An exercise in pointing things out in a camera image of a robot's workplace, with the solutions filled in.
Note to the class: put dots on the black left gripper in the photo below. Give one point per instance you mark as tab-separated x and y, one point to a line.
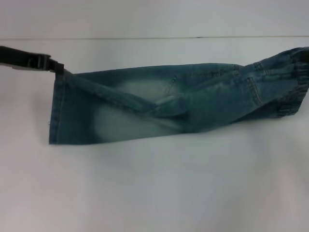
14	58

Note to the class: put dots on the blue denim shorts with print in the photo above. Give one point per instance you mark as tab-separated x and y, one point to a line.
169	96

